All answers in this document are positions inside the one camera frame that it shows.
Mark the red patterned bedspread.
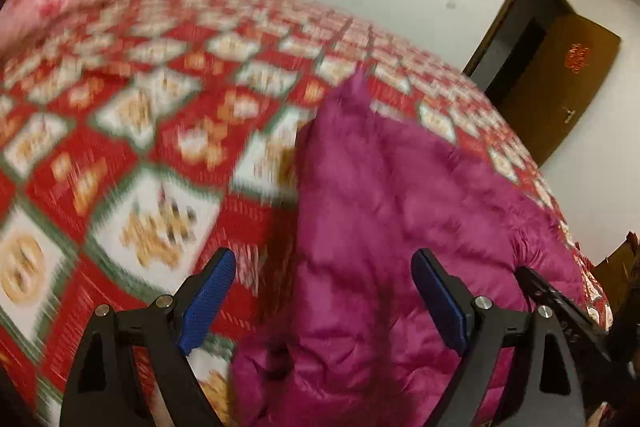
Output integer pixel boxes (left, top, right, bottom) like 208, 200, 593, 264
0, 0, 615, 427

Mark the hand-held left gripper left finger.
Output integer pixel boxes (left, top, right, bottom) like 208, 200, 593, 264
59, 248, 237, 427

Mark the brown wooden door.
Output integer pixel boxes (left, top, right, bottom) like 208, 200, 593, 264
497, 14, 622, 168

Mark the brown wooden cabinet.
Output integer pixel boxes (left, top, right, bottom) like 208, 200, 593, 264
594, 231, 640, 325

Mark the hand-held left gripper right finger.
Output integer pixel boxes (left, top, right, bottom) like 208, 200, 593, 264
411, 249, 584, 427

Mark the magenta puffer jacket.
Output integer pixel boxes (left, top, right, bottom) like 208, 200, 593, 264
230, 71, 587, 427

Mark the dark wooden door frame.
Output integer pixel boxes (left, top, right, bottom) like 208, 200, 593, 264
462, 0, 574, 100

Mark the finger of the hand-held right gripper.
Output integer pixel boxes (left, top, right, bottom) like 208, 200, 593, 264
515, 266, 615, 364

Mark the red paper door decoration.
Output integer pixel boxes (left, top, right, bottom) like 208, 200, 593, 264
565, 44, 591, 73

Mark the pink folded blanket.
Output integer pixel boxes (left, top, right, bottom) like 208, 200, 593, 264
0, 0, 117, 54

